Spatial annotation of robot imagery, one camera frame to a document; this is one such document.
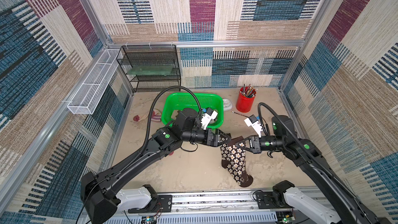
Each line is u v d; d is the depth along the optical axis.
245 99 0.98
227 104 1.08
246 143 0.63
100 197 0.38
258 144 0.57
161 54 1.02
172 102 1.03
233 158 0.65
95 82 1.00
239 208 0.73
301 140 0.53
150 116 0.52
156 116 1.03
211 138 0.57
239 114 1.06
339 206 0.41
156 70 1.07
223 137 0.94
